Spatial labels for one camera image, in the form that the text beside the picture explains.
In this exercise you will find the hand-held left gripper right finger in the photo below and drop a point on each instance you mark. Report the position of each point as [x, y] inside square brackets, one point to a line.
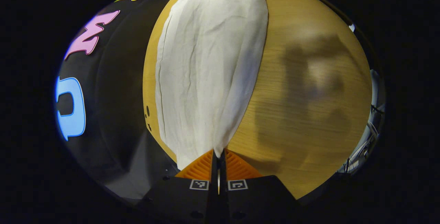
[251, 200]

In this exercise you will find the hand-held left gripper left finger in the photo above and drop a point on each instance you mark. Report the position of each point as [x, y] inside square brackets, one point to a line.
[192, 200]

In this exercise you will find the white jeans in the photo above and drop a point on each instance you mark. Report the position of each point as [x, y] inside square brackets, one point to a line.
[206, 62]

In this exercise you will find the black backdrop cloth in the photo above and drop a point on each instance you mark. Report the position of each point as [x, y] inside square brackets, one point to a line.
[117, 114]

